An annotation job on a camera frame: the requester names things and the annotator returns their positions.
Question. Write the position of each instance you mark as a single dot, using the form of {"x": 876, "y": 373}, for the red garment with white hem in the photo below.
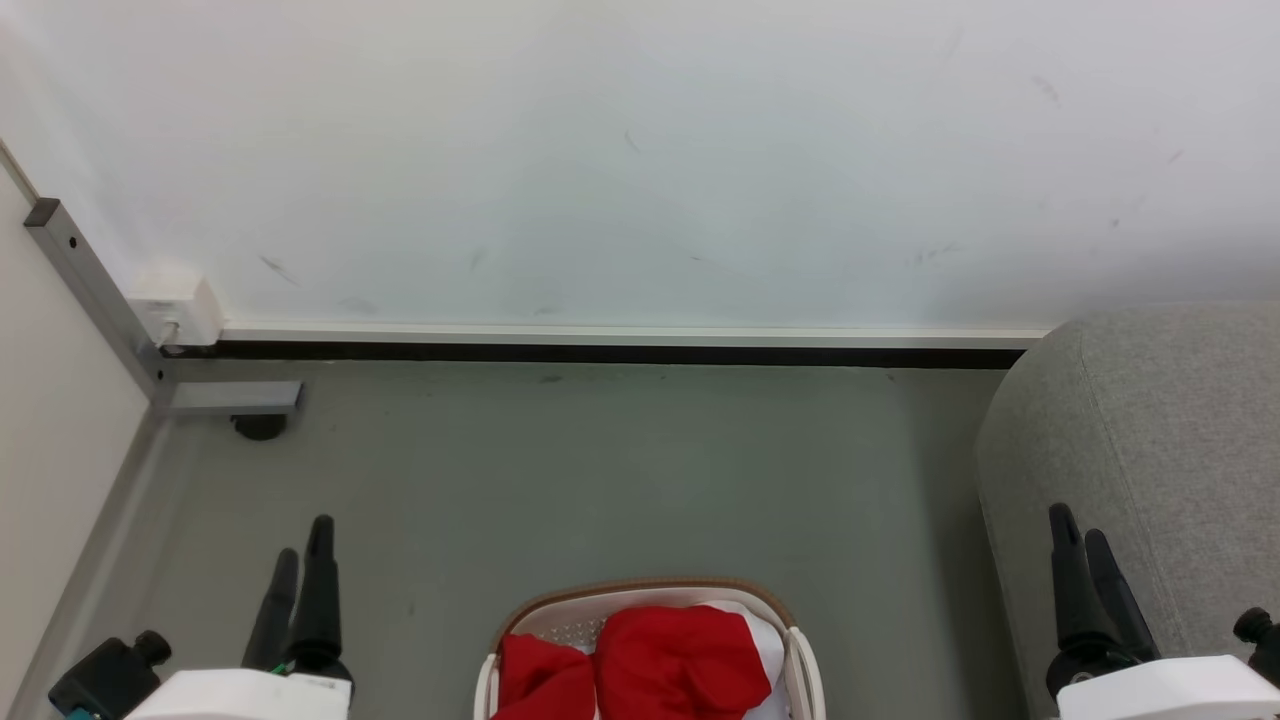
{"x": 680, "y": 660}

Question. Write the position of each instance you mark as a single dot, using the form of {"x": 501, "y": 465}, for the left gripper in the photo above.
{"x": 240, "y": 698}

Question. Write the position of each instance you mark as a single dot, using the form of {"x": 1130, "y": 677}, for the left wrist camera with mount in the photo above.
{"x": 105, "y": 675}

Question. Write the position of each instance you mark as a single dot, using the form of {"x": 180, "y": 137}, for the grey fabric sofa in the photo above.
{"x": 1180, "y": 420}

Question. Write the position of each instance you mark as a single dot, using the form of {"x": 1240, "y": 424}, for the black baseboard strip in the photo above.
{"x": 600, "y": 354}

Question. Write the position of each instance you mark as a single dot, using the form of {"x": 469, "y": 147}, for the white laundry basket, brown rim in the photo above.
{"x": 805, "y": 665}

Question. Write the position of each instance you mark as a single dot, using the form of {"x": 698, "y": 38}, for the black round frame foot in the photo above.
{"x": 260, "y": 427}

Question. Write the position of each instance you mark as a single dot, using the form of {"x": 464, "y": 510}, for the right wrist camera, black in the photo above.
{"x": 1262, "y": 640}

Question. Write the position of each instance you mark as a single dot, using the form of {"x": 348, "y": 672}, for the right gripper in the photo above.
{"x": 1170, "y": 695}

